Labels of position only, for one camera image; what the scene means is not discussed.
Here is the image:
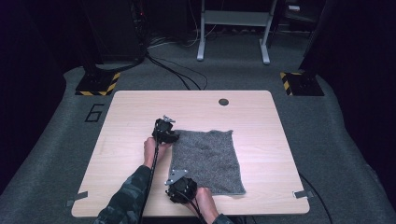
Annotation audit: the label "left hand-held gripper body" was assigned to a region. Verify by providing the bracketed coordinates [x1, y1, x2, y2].
[151, 115, 177, 145]

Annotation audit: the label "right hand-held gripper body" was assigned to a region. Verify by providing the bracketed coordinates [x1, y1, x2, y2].
[163, 169, 199, 204]

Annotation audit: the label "grey towel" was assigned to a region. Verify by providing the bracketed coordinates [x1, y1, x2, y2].
[169, 129, 247, 196]

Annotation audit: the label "person's left hand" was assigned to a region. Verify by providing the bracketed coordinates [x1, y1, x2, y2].
[143, 136, 172, 171]

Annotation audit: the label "person's right hand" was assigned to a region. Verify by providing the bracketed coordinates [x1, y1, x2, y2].
[186, 187, 220, 224]

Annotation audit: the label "black yellow striped stand base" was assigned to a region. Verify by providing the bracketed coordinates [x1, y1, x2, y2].
[278, 71, 325, 97]
[75, 71, 121, 97]

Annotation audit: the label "grey tape strip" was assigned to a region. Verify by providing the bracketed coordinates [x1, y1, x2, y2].
[65, 190, 89, 207]
[292, 189, 314, 200]

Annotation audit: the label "dark computer cabinet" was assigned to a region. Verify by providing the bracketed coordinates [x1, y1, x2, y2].
[81, 0, 146, 64]

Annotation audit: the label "right hand-held gripper cable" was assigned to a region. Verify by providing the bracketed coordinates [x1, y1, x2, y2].
[181, 190, 208, 224]

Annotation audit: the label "hand-held gripper cable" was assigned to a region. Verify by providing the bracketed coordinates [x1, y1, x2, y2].
[138, 142, 161, 224]
[181, 190, 208, 224]

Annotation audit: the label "left hand-held gripper cable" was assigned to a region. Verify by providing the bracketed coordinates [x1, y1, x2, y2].
[138, 142, 161, 224]

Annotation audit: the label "black floor cables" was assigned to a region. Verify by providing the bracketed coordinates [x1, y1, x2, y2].
[144, 50, 209, 91]

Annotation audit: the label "white metal desk frame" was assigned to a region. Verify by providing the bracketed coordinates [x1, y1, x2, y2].
[196, 0, 278, 65]

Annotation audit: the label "black cable beside table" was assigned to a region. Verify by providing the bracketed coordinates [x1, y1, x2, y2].
[298, 172, 333, 224]

